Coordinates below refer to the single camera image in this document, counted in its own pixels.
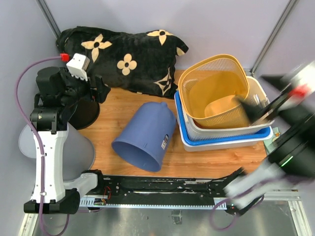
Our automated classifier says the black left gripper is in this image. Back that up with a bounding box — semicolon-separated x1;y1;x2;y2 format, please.
61;65;111;105

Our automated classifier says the black large bucket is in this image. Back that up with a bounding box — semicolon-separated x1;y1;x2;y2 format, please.
69;100;100;130

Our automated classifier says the yellow slatted basket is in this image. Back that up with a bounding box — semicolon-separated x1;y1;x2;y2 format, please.
178;54;250;128

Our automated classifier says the blue bucket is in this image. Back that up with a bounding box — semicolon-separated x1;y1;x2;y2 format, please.
111;102;177;172

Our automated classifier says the grey bucket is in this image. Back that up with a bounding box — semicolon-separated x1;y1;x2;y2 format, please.
18;124;95;182

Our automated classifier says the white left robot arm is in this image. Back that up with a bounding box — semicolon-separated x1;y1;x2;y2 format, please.
24;67;110;214

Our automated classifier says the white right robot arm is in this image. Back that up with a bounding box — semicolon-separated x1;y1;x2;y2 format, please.
223;62;315;215

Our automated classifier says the beige perforated basket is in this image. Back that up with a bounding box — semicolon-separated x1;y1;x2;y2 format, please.
183;76;273;141

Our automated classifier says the blue rimmed white tub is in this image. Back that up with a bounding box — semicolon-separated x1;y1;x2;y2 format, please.
174;91;273;152

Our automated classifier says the green cloth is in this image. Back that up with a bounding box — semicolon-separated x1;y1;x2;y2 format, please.
263;127;281;154

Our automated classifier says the black floral pillow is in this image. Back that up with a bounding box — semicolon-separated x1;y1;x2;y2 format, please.
56;27;189;99

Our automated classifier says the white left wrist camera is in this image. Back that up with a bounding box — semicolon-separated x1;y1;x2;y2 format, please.
60;53;90;82

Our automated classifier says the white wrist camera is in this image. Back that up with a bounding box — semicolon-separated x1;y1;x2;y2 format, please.
60;53;90;82
286;61;315;101

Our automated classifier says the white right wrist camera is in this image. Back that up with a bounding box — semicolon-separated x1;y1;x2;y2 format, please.
286;61;315;101

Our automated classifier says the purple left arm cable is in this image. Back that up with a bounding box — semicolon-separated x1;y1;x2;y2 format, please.
13;56;71;236

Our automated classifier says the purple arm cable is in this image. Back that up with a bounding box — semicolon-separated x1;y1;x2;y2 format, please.
209;191;265;232
13;56;71;236

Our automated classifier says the right aluminium frame rail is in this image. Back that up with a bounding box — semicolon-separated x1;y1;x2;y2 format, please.
248;0;299;76

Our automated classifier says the aluminium frame rail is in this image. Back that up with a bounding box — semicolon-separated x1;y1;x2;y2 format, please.
248;0;299;76
36;0;61;38

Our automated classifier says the black mounting rail plate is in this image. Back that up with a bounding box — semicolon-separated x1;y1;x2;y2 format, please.
80;174;235;210

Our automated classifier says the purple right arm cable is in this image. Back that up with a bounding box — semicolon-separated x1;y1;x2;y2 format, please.
209;191;265;232

